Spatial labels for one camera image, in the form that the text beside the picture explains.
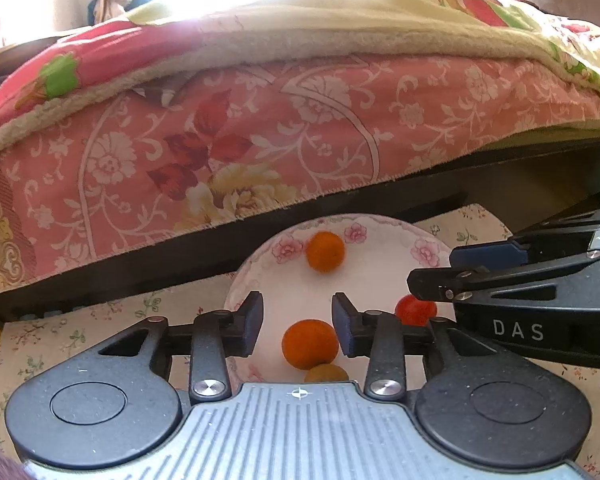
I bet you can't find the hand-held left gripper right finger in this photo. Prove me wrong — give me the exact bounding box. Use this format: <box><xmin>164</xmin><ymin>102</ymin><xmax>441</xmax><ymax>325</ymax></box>
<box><xmin>331</xmin><ymin>291</ymin><xmax>487</xmax><ymax>404</ymax></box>

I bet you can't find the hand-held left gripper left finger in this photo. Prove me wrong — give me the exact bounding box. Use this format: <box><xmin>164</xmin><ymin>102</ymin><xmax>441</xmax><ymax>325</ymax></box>
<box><xmin>87</xmin><ymin>290</ymin><xmax>265</xmax><ymax>407</ymax></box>

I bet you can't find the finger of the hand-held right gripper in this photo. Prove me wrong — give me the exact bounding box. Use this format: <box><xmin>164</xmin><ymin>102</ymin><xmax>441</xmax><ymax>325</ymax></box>
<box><xmin>407</xmin><ymin>249</ymin><xmax>600</xmax><ymax>304</ymax></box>
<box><xmin>449</xmin><ymin>205</ymin><xmax>600</xmax><ymax>269</ymax></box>

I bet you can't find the small orange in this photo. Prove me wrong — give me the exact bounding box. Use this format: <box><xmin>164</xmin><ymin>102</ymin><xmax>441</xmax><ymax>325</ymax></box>
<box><xmin>305</xmin><ymin>231</ymin><xmax>346</xmax><ymax>274</ymax></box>
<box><xmin>281</xmin><ymin>319</ymin><xmax>340</xmax><ymax>368</ymax></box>

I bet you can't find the red tomato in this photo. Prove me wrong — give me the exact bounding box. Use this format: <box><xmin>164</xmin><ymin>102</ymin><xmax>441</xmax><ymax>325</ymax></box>
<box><xmin>395</xmin><ymin>294</ymin><xmax>438</xmax><ymax>327</ymax></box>

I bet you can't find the white pink floral bowl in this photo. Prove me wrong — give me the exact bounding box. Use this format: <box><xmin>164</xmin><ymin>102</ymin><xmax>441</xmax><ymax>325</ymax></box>
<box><xmin>223</xmin><ymin>214</ymin><xmax>456</xmax><ymax>386</ymax></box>

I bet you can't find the tan round fruit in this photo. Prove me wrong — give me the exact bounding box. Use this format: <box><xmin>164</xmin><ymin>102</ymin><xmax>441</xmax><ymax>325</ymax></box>
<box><xmin>304</xmin><ymin>363</ymin><xmax>350</xmax><ymax>384</ymax></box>

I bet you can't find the white floral table cloth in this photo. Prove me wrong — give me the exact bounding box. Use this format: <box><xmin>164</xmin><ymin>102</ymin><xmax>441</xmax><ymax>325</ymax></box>
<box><xmin>0</xmin><ymin>203</ymin><xmax>600</xmax><ymax>478</ymax></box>

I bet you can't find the pink floral bedsheet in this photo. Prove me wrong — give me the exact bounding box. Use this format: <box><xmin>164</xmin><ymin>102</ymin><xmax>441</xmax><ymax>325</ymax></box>
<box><xmin>0</xmin><ymin>52</ymin><xmax>600</xmax><ymax>296</ymax></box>

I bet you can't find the cream fleece floral blanket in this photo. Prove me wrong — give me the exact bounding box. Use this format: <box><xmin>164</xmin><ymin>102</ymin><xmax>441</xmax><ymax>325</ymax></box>
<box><xmin>0</xmin><ymin>0</ymin><xmax>600</xmax><ymax>171</ymax></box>

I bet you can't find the dark bed frame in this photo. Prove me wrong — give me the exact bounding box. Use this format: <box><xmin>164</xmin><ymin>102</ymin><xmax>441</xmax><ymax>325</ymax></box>
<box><xmin>0</xmin><ymin>137</ymin><xmax>600</xmax><ymax>323</ymax></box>

